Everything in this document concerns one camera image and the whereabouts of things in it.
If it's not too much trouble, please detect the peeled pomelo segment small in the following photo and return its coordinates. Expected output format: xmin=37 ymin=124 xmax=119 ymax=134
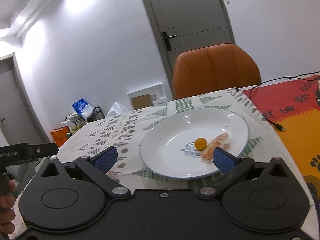
xmin=200 ymin=132 xmax=230 ymax=161

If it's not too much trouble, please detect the small yellow kumquat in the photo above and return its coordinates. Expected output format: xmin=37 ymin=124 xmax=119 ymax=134
xmin=194 ymin=138 xmax=207 ymax=151

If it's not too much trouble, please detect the person's left hand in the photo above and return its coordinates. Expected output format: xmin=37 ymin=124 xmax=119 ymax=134
xmin=1 ymin=180 xmax=16 ymax=235

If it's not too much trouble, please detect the grey door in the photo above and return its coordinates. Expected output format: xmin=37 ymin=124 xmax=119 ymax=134
xmin=1 ymin=53 xmax=50 ymax=145
xmin=142 ymin=0 xmax=235 ymax=85

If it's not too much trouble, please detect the orange paper bag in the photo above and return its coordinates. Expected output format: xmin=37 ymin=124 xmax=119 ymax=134
xmin=50 ymin=126 xmax=69 ymax=148

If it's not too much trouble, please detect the blue white plastic bag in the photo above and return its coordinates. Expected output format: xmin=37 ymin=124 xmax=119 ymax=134
xmin=72 ymin=99 xmax=94 ymax=121

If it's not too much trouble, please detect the patterned white tablecloth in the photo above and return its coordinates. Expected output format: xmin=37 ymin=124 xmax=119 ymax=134
xmin=12 ymin=86 xmax=316 ymax=230

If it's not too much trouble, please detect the black metal rack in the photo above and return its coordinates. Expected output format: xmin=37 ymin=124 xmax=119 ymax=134
xmin=61 ymin=106 xmax=105 ymax=132

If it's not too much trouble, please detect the red orange cartoon mat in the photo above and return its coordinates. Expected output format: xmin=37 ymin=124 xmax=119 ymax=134
xmin=243 ymin=73 xmax=319 ymax=206

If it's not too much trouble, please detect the clear plastic bag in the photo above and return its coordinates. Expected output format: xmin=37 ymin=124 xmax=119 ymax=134
xmin=106 ymin=102 xmax=129 ymax=118

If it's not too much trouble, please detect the white ceramic plate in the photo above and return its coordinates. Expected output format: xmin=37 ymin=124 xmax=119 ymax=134
xmin=139 ymin=108 xmax=250 ymax=179

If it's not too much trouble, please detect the white foam packaging board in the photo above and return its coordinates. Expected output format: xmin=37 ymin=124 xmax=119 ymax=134
xmin=127 ymin=83 xmax=167 ymax=110

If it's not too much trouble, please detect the orange leather chair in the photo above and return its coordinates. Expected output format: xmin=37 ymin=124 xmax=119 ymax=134
xmin=173 ymin=43 xmax=261 ymax=99

